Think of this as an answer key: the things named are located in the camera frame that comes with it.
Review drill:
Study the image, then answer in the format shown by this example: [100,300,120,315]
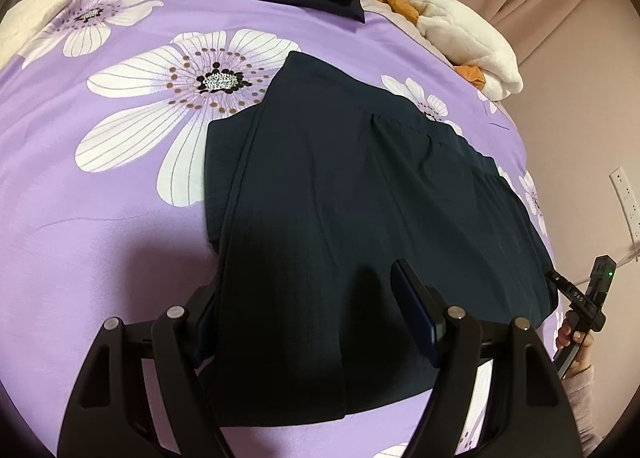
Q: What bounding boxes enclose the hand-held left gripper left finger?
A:
[57,283,236,458]

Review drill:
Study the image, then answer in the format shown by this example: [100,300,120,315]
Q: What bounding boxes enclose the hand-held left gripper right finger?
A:
[390,259,583,458]

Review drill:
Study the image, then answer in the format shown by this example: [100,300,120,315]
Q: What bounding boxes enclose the white power strip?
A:
[609,167,640,241]

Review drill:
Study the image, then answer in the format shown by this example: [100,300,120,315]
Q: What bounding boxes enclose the white plush goose toy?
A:
[357,0,525,101]

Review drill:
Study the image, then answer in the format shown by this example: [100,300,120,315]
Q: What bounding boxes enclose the navy zip jacket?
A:
[204,50,560,421]

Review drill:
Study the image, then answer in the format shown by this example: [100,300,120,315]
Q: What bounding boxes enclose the person's right forearm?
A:
[562,365,608,458]

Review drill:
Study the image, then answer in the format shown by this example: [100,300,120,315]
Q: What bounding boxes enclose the purple floral bed sheet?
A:
[0,0,556,458]

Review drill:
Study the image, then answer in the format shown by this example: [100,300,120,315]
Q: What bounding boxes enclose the person's right hand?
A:
[556,315,596,380]

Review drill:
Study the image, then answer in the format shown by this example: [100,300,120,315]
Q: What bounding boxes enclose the white quilt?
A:
[0,0,71,68]

